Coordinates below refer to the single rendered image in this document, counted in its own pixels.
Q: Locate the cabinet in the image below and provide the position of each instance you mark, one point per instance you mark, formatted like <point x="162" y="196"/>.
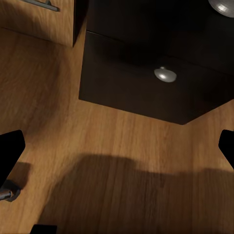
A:
<point x="171" y="60"/>
<point x="53" y="20"/>

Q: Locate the swivel chair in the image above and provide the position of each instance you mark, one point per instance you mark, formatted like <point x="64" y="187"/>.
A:
<point x="10" y="191"/>

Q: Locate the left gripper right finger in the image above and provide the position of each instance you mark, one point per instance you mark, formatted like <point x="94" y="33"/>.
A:
<point x="226" y="145"/>

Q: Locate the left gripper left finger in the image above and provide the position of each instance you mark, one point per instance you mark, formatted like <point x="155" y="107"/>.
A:
<point x="11" y="146"/>

